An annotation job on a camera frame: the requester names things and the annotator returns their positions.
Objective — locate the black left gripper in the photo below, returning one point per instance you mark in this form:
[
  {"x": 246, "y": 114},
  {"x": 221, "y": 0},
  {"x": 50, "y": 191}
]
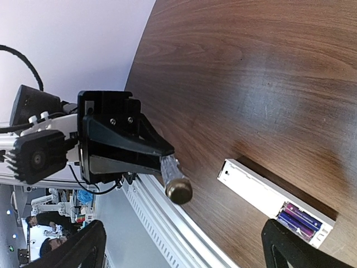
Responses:
[{"x": 110, "y": 128}]

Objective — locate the white remote control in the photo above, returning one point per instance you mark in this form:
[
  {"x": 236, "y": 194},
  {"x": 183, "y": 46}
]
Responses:
[{"x": 268, "y": 197}]

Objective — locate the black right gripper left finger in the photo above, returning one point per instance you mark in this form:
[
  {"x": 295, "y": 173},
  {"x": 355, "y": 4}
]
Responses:
[{"x": 83, "y": 249}]

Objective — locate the clear tester screwdriver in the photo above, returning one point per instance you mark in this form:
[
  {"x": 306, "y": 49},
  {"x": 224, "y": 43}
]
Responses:
[{"x": 178, "y": 187}]

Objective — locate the purple battery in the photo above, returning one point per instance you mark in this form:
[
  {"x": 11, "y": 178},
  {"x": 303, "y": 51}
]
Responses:
[
  {"x": 302, "y": 217},
  {"x": 296, "y": 226}
]

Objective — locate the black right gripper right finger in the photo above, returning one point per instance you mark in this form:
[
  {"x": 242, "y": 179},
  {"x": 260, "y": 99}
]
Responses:
[{"x": 283, "y": 248}]

